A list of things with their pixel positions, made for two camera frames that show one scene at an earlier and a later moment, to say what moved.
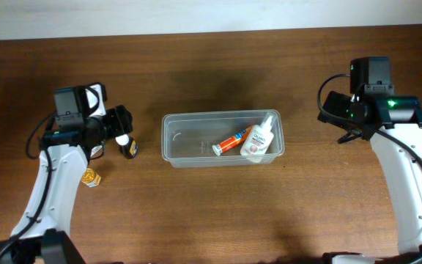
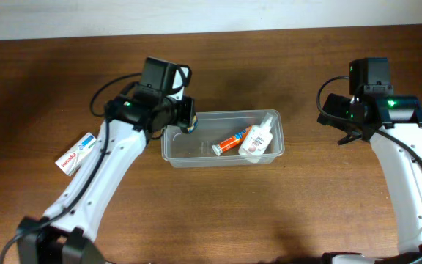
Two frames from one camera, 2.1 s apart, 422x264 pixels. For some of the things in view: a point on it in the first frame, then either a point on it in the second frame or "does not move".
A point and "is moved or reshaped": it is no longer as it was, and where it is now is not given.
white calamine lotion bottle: (258, 141) does not move
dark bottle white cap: (128, 147) is moved or reshaped
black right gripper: (332, 106) does not move
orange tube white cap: (239, 138) does not move
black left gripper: (120, 120) → (187, 114)
